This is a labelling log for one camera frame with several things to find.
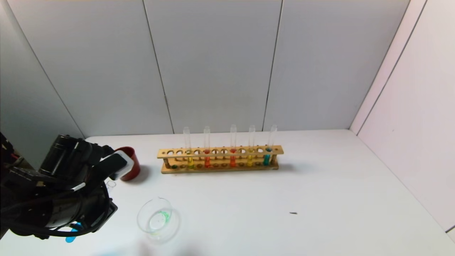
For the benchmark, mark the clear glass beaker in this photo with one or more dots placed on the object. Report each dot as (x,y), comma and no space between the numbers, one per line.
(156,220)

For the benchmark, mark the red plastic cup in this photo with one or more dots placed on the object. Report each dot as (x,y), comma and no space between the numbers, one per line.
(133,172)

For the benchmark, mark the wooden test tube rack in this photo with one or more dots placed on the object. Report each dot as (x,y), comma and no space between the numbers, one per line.
(227,168)

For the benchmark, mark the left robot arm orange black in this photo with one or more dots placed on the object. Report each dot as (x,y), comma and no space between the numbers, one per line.
(21,213)

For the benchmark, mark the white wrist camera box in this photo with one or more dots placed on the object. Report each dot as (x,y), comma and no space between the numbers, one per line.
(119,164)

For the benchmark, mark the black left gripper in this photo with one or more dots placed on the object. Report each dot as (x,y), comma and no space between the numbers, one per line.
(111,211)

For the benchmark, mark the glass test tube orange pigment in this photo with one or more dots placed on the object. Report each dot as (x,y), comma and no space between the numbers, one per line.
(207,161)
(233,161)

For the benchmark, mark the glass test tube yellow pigment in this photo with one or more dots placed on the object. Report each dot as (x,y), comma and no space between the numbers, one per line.
(190,163)
(250,160)

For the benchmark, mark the glass test tube blue pigment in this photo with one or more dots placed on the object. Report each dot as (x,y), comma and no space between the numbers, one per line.
(72,236)
(266,160)

